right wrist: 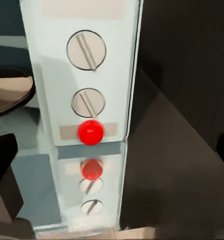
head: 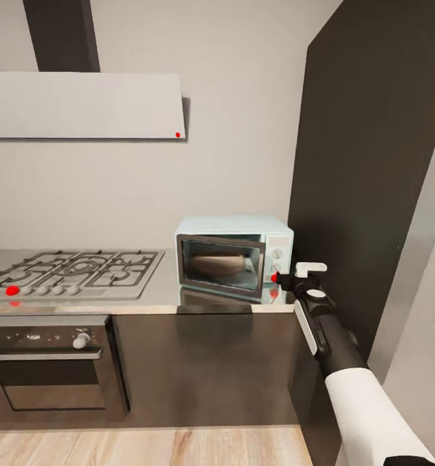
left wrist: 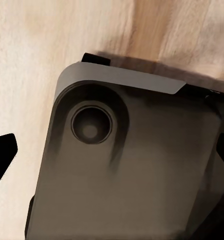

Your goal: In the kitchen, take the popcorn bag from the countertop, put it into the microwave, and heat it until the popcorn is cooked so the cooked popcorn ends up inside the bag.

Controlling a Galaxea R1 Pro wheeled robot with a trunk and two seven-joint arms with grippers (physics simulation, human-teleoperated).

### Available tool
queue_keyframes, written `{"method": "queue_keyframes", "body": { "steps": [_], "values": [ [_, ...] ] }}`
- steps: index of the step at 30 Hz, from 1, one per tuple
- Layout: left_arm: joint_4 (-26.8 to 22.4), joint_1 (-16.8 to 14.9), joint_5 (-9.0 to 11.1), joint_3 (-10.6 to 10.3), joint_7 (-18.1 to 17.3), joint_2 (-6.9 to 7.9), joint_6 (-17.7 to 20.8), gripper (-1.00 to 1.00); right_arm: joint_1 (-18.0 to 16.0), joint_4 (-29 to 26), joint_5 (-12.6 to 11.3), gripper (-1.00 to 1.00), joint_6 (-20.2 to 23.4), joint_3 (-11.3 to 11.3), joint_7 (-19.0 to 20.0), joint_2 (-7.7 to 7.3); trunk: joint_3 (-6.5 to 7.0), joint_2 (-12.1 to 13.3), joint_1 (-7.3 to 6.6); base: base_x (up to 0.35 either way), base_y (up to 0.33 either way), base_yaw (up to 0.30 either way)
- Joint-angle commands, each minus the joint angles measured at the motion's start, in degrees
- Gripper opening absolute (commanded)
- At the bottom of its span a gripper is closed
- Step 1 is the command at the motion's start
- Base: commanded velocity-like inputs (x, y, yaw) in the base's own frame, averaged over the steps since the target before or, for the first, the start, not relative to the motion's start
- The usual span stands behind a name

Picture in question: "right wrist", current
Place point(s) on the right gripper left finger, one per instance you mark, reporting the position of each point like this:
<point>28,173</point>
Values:
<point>8,151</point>

